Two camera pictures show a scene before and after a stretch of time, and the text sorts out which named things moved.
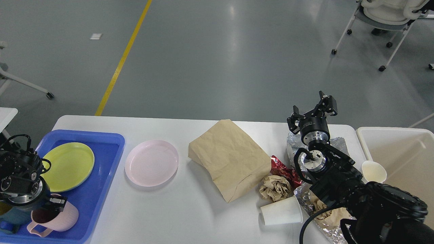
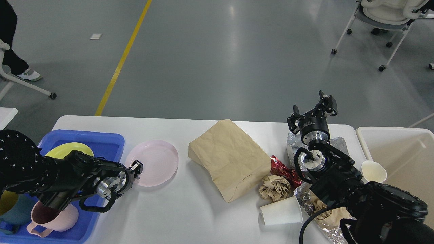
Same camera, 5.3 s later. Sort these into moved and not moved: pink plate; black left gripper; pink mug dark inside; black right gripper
Moved: black left gripper
Not moved: pink mug dark inside; pink plate; black right gripper
